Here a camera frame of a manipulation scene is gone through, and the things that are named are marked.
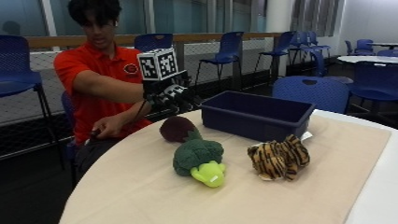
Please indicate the white column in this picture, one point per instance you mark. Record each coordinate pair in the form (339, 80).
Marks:
(279, 15)

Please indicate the wooden railing with mesh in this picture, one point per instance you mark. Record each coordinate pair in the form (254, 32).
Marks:
(199, 38)

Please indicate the white cube of black markers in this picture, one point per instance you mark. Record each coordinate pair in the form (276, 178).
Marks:
(159, 63)

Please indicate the the person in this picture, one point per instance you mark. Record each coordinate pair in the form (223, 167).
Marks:
(94, 62)

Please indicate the beige cloth mat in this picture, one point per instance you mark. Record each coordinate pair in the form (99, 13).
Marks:
(136, 193)

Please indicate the grey table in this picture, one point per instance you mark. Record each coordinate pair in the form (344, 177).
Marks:
(385, 45)

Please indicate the striped tiger plush toy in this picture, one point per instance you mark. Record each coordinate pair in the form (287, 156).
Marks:
(278, 157)

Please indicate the dark red plush vegetable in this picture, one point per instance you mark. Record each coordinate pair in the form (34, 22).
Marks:
(176, 129)

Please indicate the blue high chair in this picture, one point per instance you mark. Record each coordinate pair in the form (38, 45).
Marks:
(17, 71)
(280, 46)
(230, 49)
(154, 42)
(310, 42)

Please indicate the green broccoli plush toy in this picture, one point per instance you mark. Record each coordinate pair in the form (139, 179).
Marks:
(198, 154)

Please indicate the dark blue plastic bin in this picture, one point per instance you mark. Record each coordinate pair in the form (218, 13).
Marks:
(258, 119)

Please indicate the white round table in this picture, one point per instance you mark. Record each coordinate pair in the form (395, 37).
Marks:
(365, 59)

